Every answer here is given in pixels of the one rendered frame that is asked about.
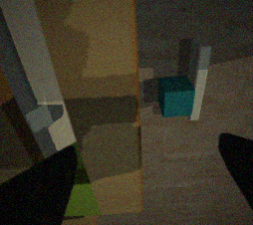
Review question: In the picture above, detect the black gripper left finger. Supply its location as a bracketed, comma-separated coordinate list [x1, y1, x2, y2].
[0, 146, 78, 225]

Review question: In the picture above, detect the teal block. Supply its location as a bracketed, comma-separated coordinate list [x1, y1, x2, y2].
[158, 76, 195, 117]

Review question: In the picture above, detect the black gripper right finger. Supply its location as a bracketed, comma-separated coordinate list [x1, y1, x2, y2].
[218, 132, 253, 210]

